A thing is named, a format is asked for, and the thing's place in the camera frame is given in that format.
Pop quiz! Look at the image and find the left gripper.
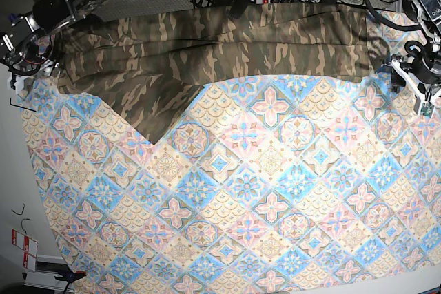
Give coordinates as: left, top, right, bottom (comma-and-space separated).
390, 41, 440, 117

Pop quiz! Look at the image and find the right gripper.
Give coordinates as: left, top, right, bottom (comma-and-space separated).
1, 33, 61, 95

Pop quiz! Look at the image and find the camouflage T-shirt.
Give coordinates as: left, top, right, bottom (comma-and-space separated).
57, 3, 372, 143

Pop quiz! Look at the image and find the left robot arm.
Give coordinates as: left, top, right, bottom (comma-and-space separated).
363, 0, 440, 118

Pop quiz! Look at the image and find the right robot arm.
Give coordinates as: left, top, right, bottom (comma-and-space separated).
1, 0, 106, 93

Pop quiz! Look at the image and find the black hex key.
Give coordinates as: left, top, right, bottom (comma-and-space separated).
9, 98, 37, 112

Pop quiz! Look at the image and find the patterned tile tablecloth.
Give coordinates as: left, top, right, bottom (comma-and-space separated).
20, 8, 441, 294

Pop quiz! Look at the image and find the red white label sheet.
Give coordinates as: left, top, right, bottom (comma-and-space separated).
12, 229, 38, 272

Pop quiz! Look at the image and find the blue orange bottom clamp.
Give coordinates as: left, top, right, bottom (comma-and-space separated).
54, 271, 86, 284

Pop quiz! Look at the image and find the black mount post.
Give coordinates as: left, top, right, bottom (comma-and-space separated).
229, 0, 251, 19

